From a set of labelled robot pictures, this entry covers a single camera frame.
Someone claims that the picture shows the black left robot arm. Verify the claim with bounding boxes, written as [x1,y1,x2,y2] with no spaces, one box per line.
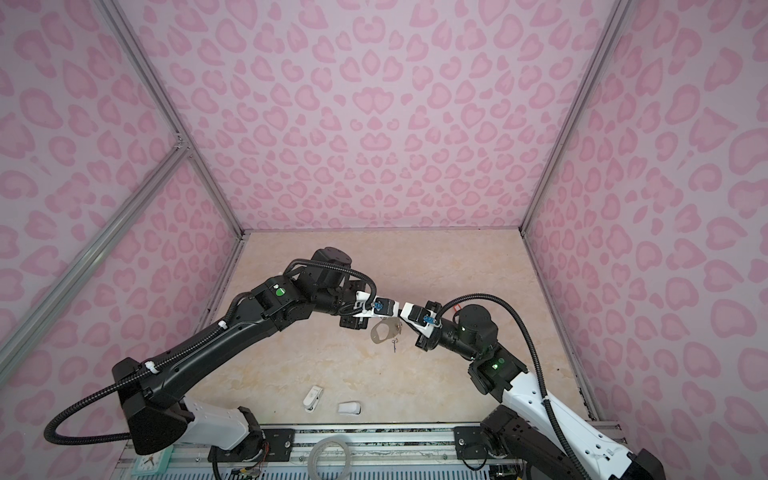
[112,247,377,461]

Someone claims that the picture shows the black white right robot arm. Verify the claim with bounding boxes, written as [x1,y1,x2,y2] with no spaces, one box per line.
[399,293,666,479]

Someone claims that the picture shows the white rounded plastic piece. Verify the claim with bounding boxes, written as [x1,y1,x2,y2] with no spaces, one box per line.
[337,401,362,416]

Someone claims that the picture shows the white clip device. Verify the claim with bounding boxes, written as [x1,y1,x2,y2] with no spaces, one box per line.
[302,385,324,412]

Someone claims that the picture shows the small mint green clock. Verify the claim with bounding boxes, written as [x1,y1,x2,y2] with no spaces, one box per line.
[131,449,173,477]

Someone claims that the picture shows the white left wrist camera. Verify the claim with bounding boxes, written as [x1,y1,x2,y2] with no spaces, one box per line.
[353,291,400,318]

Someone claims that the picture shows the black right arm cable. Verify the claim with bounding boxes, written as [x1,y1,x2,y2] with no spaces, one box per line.
[434,292,595,480]

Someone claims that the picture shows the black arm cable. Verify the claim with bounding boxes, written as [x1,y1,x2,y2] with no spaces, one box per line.
[434,292,595,480]
[43,259,379,446]

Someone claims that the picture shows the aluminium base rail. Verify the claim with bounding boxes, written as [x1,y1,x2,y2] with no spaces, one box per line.
[107,419,642,480]

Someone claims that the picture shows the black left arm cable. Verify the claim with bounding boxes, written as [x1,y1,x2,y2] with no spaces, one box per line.
[43,259,379,446]

